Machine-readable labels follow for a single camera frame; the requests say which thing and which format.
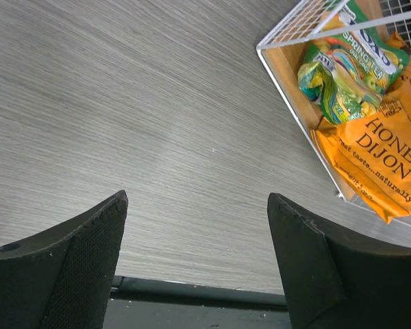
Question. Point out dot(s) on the orange honey dijon chips bag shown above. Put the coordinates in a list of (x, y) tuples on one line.
[(373, 154)]

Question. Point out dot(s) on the white wire shelf rack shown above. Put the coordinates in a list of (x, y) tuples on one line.
[(343, 68)]

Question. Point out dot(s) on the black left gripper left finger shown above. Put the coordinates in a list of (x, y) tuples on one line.
[(62, 276)]

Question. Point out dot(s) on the black base mat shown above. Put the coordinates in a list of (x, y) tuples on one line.
[(143, 303)]

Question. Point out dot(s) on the green yellow snack bag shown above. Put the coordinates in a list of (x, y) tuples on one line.
[(348, 74)]

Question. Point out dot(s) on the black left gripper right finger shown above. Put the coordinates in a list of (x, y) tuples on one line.
[(334, 277)]

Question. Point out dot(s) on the bottom wooden shelf board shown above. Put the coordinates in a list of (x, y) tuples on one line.
[(282, 52)]

